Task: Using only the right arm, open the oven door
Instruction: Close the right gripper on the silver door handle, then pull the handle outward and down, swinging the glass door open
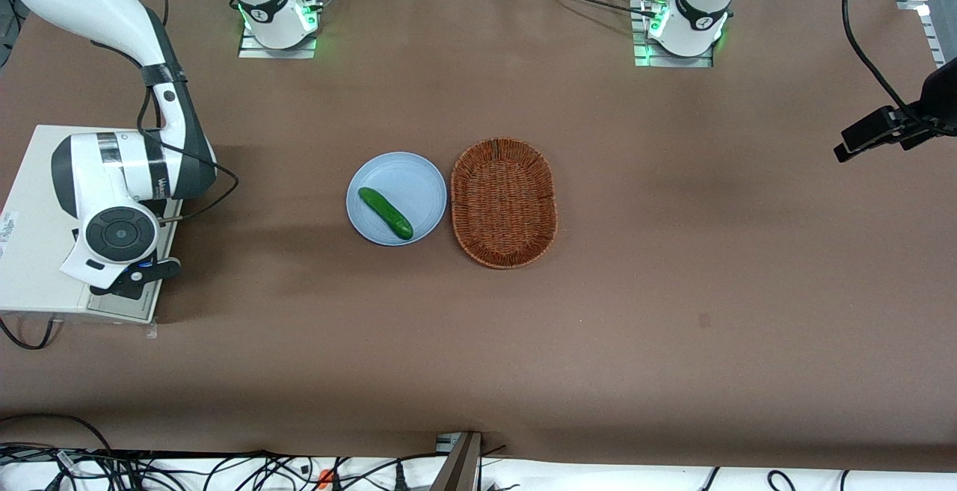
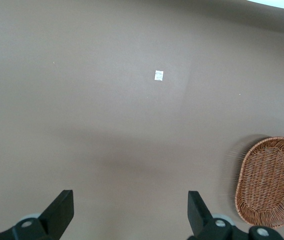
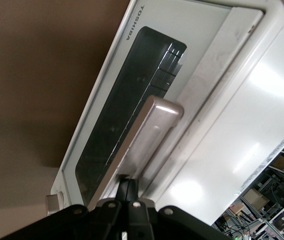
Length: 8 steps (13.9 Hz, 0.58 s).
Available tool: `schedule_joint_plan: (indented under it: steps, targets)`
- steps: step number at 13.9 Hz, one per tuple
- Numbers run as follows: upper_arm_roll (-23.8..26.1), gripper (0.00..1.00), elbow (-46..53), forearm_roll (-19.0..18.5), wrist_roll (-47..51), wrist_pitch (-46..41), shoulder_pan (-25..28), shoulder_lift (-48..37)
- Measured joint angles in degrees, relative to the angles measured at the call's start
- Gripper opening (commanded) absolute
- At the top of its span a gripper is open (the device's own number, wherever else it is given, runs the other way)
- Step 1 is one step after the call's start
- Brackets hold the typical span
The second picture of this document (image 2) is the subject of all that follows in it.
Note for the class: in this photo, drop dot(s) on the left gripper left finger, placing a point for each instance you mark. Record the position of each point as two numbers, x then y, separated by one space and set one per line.
56 215

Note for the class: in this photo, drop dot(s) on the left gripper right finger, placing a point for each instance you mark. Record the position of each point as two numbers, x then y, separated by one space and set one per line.
199 217

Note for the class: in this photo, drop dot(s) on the small paper sticker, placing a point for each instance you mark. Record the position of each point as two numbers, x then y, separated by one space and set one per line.
158 75

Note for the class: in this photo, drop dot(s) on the brown wicker basket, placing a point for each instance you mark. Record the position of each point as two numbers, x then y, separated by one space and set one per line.
267 180

